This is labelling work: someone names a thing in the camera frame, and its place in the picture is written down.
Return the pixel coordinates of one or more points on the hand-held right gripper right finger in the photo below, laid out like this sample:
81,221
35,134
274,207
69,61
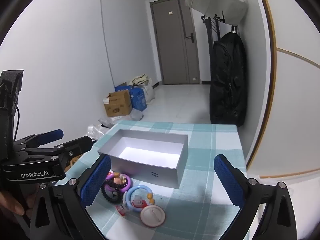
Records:
228,182

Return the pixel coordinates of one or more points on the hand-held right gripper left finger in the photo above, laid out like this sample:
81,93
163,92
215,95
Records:
96,181

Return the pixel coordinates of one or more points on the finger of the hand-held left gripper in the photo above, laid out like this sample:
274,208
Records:
51,135
77,145

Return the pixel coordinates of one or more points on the red and white charm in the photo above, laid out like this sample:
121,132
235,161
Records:
121,211

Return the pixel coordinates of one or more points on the grey cardboard box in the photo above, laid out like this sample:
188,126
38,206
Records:
140,171

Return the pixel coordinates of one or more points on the person's left hand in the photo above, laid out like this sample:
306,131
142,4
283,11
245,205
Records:
11,203

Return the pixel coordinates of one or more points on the clear plastic bag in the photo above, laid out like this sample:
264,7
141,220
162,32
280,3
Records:
135,115
93,131

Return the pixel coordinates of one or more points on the teal checkered tablecloth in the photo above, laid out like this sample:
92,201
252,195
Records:
200,205

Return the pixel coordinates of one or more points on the brown cardboard carton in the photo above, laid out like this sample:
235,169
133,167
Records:
118,105

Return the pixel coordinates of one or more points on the blue carton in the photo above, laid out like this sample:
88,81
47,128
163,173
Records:
138,98

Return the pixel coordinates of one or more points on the white tote bag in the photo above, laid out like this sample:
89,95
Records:
147,85

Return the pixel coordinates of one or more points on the white wardrobe with wood trim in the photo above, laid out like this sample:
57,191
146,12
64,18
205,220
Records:
287,105

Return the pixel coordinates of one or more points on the black backpack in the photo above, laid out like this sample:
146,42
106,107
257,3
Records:
227,80

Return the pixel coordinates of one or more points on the grey door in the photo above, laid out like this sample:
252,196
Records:
172,55

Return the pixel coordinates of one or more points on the black coat rack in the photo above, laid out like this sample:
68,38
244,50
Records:
207,35

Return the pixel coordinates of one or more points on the white hanging bag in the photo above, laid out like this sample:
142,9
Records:
220,2

